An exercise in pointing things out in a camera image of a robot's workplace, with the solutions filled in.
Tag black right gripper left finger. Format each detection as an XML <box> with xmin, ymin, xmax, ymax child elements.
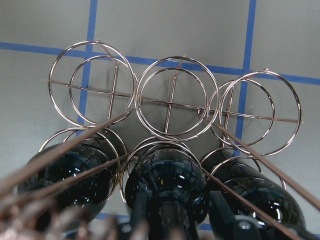
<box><xmin>130</xmin><ymin>184</ymin><xmax>150</xmax><ymax>229</ymax></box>

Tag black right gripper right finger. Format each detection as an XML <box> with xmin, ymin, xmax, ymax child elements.
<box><xmin>208</xmin><ymin>190</ymin><xmax>236</xmax><ymax>225</ymax></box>

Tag dark wine bottle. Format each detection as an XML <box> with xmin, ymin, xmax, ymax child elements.
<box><xmin>17</xmin><ymin>140</ymin><xmax>119</xmax><ymax>221</ymax></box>
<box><xmin>124</xmin><ymin>145</ymin><xmax>209</xmax><ymax>240</ymax></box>
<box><xmin>200</xmin><ymin>147</ymin><xmax>308</xmax><ymax>238</ymax></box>

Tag copper wire bottle basket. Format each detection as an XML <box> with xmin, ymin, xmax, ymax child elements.
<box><xmin>0</xmin><ymin>39</ymin><xmax>320</xmax><ymax>240</ymax></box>

